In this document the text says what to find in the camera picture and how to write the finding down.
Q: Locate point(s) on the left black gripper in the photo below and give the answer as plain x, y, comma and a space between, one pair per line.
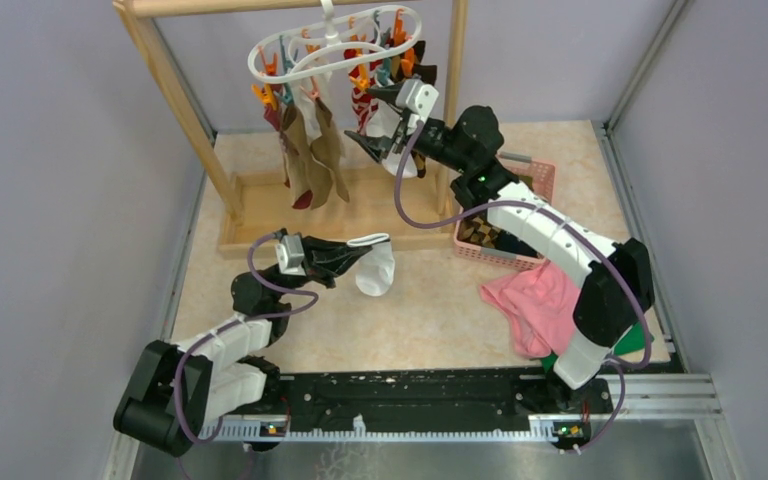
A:
321, 253

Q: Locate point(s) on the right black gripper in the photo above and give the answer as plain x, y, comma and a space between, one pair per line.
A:
377, 147

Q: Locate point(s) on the white sock black stripes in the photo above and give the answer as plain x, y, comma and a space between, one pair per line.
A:
383, 123

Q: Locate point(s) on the red white striped sock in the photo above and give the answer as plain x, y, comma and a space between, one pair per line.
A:
361, 99

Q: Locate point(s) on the white round clip hanger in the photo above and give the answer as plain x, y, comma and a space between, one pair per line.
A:
358, 41

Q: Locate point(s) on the brown argyle sock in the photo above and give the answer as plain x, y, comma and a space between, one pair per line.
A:
410, 65

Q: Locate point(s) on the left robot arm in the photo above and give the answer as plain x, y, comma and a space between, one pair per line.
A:
178, 388

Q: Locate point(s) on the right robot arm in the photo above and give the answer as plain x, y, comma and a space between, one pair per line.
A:
615, 278

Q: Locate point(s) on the pink clip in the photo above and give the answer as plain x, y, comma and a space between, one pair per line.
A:
313, 92

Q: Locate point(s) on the brown argyle socks in basket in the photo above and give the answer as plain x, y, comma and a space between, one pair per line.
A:
478, 233

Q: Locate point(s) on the tan hanging sock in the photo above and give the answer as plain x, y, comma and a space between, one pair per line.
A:
309, 181
326, 151

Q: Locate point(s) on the dark red hanging sock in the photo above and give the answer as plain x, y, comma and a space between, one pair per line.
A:
293, 142

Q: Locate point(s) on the pink laundry basket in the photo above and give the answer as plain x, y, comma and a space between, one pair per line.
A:
510, 252

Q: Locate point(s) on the pink cloth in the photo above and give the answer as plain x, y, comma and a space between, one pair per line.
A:
538, 305

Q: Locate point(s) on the green cloth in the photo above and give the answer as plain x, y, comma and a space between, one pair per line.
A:
632, 341

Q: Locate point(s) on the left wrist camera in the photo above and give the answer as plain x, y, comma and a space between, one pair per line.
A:
290, 255

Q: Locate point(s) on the wooden drying rack frame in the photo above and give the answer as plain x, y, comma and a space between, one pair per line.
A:
251, 200

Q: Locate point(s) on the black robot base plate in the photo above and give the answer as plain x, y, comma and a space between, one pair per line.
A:
426, 401

